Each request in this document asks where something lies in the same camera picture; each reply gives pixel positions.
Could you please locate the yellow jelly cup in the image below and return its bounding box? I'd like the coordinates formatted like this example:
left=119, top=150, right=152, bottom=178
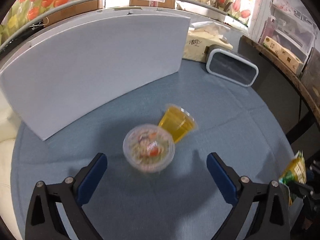
left=158, top=104, right=198, bottom=143

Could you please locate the clear jelly cup cartoon lid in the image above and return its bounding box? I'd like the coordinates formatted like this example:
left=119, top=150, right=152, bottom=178
left=123, top=124, right=175, bottom=173

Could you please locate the blue grey tablecloth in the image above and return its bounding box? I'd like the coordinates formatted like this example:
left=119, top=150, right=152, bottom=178
left=11, top=61, right=293, bottom=239

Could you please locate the dark wooden side shelf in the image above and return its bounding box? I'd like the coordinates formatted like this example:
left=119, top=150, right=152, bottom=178
left=238, top=35, right=319, bottom=159

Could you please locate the white storage box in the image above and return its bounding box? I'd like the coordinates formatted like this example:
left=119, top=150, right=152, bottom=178
left=1, top=10, right=190, bottom=140

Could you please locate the cream tissue box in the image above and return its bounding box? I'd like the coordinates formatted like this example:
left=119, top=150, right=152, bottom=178
left=183, top=21, right=233, bottom=62

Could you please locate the green pea snack bag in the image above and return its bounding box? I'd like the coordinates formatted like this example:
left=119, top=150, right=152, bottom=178
left=278, top=151, right=306, bottom=206

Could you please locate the white rimmed small bin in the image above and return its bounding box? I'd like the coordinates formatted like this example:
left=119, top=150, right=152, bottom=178
left=206, top=45, right=259, bottom=87

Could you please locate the yellow green tissue pack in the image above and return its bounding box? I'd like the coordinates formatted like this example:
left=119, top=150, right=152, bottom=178
left=262, top=36, right=303, bottom=75

